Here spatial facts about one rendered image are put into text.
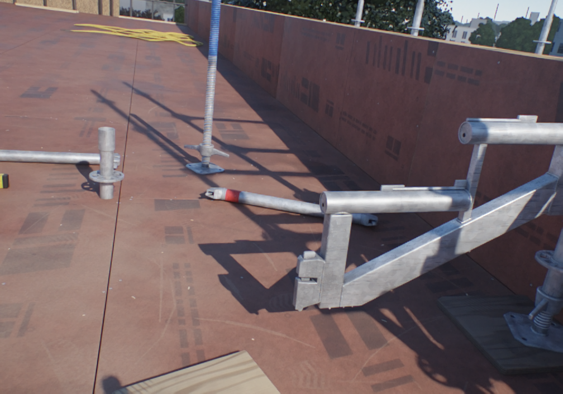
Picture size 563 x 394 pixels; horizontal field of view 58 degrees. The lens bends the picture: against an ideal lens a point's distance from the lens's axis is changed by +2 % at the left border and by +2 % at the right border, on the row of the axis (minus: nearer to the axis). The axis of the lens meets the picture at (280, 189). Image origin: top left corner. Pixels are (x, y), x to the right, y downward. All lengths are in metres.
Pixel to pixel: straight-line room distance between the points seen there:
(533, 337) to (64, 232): 1.40
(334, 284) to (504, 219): 0.42
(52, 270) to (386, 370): 0.92
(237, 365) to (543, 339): 0.81
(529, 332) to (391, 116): 1.27
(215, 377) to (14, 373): 0.40
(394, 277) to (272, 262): 0.52
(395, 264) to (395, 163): 1.27
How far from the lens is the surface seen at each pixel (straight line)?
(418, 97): 2.28
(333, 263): 1.12
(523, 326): 1.56
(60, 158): 2.39
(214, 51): 2.29
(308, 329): 1.33
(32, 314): 1.38
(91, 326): 1.31
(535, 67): 1.76
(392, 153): 2.43
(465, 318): 1.51
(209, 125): 2.34
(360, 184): 2.48
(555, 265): 1.45
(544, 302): 1.48
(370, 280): 1.18
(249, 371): 1.15
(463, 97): 2.01
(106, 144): 1.94
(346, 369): 1.23
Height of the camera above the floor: 0.75
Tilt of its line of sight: 20 degrees down
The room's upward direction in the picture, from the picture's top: 7 degrees clockwise
